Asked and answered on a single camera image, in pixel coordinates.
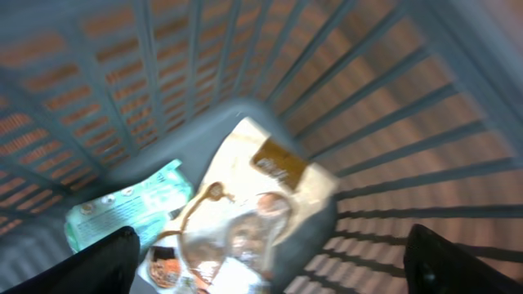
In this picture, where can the brown white snack bag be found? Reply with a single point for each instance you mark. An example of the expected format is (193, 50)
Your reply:
(239, 233)

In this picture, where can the mint green wipes packet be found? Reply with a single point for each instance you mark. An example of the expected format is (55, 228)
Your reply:
(146, 207)

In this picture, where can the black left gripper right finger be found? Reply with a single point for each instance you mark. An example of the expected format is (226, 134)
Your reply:
(434, 265)

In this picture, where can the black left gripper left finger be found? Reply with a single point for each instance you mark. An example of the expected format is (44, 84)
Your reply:
(106, 267)

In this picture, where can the grey plastic mesh basket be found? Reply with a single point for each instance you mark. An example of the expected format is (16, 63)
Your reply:
(416, 106)

